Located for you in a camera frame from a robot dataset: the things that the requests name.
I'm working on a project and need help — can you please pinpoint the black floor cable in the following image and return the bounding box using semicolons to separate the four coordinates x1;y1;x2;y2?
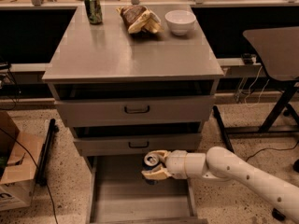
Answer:
245;138;299;162
0;127;59;224

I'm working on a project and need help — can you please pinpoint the green soda can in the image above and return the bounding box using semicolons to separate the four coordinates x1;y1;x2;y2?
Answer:
84;0;102;24

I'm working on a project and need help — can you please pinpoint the brown chip bag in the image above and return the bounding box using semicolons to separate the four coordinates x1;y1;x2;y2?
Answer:
117;5;164;34

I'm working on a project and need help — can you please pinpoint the grey drawer cabinet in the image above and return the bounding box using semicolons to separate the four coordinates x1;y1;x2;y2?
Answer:
41;4;224;224

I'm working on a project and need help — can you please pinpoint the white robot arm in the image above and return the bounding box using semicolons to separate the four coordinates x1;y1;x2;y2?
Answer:
142;147;299;224

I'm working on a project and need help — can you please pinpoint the white ceramic bowl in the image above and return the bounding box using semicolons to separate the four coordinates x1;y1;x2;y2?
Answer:
164;10;196;35

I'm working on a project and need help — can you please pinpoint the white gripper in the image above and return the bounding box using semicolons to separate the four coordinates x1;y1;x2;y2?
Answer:
141;150;187;181

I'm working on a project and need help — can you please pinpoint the black chair caster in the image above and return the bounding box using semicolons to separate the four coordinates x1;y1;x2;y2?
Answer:
272;208;286;221

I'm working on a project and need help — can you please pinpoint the grey middle drawer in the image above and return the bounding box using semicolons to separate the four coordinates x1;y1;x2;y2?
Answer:
74;133;202;157

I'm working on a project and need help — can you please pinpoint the black desk foot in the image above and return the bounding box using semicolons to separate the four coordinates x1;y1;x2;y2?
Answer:
36;119;59;187
213;105;235;153

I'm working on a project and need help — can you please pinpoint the black floor cable left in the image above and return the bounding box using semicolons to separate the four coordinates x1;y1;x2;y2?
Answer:
0;127;59;224

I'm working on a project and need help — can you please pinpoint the dark side table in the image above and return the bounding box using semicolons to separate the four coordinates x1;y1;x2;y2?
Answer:
224;26;299;134

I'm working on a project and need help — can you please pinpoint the grey open bottom drawer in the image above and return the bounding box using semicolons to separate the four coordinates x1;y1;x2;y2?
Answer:
86;154;208;224

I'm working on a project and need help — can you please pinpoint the blue pepsi can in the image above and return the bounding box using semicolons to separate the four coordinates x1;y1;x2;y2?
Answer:
142;154;160;185

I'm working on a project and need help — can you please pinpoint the black right desk foot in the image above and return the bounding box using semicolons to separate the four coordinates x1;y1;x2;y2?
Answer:
213;105;235;153

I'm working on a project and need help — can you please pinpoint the grey top drawer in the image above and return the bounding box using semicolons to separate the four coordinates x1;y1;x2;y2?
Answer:
55;95;215;127

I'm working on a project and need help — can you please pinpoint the black left desk foot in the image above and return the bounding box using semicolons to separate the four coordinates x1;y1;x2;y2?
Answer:
36;119;59;187

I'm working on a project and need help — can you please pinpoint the cardboard box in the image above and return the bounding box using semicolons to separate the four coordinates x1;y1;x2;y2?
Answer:
0;111;43;211

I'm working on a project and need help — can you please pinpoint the black floor cable right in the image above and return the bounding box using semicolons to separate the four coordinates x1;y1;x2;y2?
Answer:
245;138;299;162

